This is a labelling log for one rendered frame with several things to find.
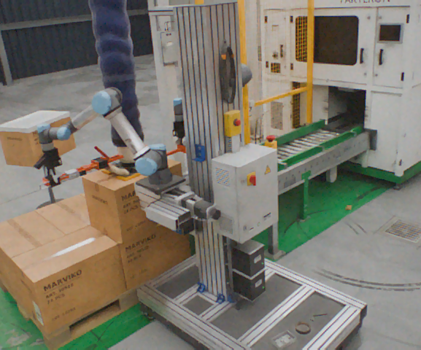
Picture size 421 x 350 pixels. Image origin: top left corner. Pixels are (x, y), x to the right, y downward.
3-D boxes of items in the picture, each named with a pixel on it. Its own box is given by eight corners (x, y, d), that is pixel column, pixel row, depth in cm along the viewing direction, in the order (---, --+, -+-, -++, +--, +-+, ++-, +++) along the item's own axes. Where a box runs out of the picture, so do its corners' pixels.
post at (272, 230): (272, 250, 384) (270, 139, 345) (279, 253, 379) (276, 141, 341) (267, 253, 380) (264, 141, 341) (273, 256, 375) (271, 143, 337)
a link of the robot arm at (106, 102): (167, 162, 264) (112, 83, 253) (157, 172, 251) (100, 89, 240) (152, 171, 269) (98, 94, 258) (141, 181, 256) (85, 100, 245)
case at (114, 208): (153, 197, 371) (147, 152, 356) (186, 210, 345) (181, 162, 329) (90, 226, 332) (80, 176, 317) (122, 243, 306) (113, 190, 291)
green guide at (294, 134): (317, 125, 520) (317, 117, 517) (325, 126, 513) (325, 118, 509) (216, 165, 425) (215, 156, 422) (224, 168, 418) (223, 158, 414)
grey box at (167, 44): (176, 60, 441) (173, 29, 430) (179, 61, 437) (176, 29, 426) (160, 64, 429) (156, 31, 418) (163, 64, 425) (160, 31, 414)
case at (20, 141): (47, 145, 502) (39, 110, 487) (76, 147, 486) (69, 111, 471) (6, 164, 451) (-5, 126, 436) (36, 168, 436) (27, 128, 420)
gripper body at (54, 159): (63, 165, 278) (58, 147, 274) (49, 170, 273) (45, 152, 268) (56, 163, 283) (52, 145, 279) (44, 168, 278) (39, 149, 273)
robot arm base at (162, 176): (177, 179, 276) (176, 163, 273) (158, 187, 267) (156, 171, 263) (162, 173, 287) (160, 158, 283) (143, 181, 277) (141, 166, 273)
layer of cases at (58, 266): (125, 218, 428) (118, 179, 413) (191, 257, 357) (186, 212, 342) (-5, 273, 357) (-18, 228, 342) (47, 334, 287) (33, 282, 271)
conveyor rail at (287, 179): (365, 147, 482) (366, 130, 475) (370, 148, 478) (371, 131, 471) (203, 228, 345) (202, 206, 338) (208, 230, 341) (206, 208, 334)
